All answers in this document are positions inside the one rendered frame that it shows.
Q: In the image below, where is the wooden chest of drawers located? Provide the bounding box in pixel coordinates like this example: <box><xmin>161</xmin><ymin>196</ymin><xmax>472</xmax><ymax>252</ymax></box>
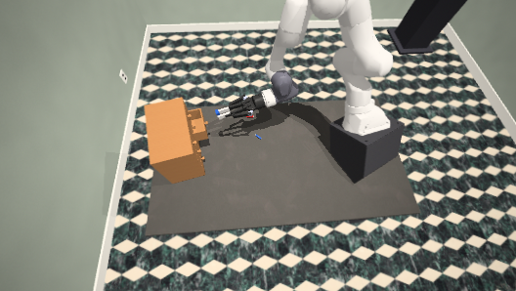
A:
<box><xmin>145</xmin><ymin>98</ymin><xmax>205</xmax><ymax>184</ymax></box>

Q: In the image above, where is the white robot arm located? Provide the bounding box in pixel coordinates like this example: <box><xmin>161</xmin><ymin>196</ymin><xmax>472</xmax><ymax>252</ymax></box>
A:
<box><xmin>261</xmin><ymin>0</ymin><xmax>393</xmax><ymax>136</ymax></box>

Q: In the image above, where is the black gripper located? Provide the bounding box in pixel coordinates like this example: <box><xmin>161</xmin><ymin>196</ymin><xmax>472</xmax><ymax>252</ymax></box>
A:
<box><xmin>218</xmin><ymin>93</ymin><xmax>266</xmax><ymax>119</ymax></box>

